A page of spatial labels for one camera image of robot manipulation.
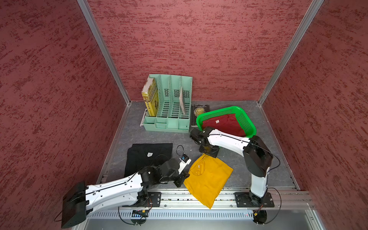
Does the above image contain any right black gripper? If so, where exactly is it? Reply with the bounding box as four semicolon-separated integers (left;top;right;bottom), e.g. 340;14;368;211
199;143;220;158

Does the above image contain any yellow t-shirt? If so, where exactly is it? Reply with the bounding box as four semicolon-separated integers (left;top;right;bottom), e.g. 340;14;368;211
184;154;233;209

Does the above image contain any red t-shirt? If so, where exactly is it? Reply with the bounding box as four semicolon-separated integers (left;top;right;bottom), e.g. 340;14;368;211
202;114;246;137

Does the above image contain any green plastic basket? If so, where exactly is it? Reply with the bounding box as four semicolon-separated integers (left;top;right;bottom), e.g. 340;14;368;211
196;106;257;138

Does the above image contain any black t-shirt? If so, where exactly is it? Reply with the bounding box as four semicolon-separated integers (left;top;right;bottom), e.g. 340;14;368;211
124;143;173;177

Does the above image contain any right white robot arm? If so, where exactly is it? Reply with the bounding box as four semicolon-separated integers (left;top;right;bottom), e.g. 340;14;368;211
190;127;273;206

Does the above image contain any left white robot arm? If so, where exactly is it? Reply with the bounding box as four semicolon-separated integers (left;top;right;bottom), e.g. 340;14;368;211
60;155;191;229

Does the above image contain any black book with gold cover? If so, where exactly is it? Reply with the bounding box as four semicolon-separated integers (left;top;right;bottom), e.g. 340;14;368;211
191;104;210;127

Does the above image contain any thin grey book in organizer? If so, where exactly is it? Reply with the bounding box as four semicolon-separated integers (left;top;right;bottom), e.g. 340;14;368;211
179;86;186;115

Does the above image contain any paper under organizer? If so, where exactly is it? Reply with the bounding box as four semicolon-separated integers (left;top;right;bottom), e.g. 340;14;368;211
140;109;148;127

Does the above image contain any mint green file organizer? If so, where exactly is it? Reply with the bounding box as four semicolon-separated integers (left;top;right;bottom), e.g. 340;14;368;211
144;74;193;133

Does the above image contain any yellow book in organizer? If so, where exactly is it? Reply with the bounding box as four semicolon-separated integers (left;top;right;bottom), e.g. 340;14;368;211
141;77;159;117

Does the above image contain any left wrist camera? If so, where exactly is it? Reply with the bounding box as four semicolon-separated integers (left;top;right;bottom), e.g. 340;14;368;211
178;153;191;174

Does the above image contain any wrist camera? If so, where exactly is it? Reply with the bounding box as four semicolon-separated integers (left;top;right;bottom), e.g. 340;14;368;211
190;128;203;145
178;153;191;174

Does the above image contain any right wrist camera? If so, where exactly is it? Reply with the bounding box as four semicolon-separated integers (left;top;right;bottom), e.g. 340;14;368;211
190;128;203;145

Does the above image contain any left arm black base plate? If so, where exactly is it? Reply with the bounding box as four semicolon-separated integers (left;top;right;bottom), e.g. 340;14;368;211
130;191;162;208

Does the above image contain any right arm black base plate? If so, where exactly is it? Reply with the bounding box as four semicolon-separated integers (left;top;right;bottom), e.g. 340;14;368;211
234;192;275;208

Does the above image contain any left base cable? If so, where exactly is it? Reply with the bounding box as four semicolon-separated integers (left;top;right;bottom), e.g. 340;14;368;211
116;198;153;225

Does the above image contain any base cable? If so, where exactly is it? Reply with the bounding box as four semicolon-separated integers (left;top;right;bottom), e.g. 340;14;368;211
116;198;153;225
252;186;281;225

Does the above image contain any right base cable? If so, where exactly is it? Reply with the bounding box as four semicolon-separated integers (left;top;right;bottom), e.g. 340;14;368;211
252;186;281;225

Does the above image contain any aluminium front rail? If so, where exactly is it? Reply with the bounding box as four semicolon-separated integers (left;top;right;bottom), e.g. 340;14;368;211
83;185;315;212

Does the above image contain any right aluminium corner post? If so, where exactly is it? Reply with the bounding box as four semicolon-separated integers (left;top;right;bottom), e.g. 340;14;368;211
258;0;324;107

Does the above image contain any aluminium corner post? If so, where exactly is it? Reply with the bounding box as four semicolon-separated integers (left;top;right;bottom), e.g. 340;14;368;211
258;0;324;107
77;0;131;106

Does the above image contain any left aluminium corner post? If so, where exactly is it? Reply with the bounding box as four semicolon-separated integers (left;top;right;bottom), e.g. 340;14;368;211
77;0;131;106

